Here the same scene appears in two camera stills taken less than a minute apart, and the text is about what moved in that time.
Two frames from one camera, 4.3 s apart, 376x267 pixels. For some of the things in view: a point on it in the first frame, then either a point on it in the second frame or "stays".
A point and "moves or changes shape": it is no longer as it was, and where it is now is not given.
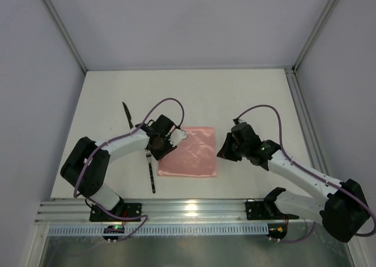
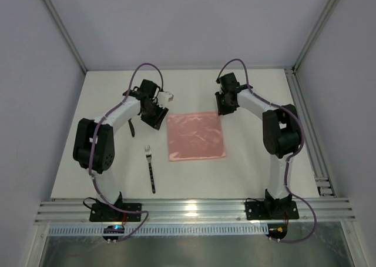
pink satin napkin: x=195 y=156 moves or changes shape
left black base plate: x=131 y=210 stays
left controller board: x=113 y=229 stays
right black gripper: x=231 y=146 → x=224 y=105
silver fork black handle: x=149 y=157 stays
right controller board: x=277 y=230 stays
